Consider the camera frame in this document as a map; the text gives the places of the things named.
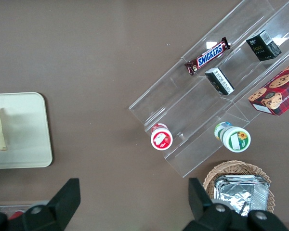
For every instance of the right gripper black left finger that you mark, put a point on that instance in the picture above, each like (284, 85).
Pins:
(60, 207)

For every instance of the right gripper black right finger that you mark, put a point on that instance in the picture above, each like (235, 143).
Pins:
(202, 207)

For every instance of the light wicker basket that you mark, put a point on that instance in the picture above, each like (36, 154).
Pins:
(231, 168)

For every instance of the beige rectangular tray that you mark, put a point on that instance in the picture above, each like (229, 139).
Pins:
(24, 130)

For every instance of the stack of foil trays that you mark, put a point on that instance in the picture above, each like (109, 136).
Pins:
(233, 197)

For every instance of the clear acrylic bottle rack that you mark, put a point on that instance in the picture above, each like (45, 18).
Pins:
(4, 207)

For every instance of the green lid yogurt cup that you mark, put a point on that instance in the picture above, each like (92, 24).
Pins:
(236, 138)

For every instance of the red lid yogurt cup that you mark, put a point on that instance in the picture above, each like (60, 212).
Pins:
(161, 139)

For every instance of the clear acrylic tiered stand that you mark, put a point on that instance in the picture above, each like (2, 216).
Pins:
(197, 106)

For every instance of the small black carton box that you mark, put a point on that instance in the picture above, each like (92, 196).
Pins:
(219, 81)
(262, 47)

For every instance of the red chocolate chip cookie box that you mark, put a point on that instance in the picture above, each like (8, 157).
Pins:
(277, 96)

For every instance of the Snickers chocolate bar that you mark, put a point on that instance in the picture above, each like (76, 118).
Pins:
(208, 56)

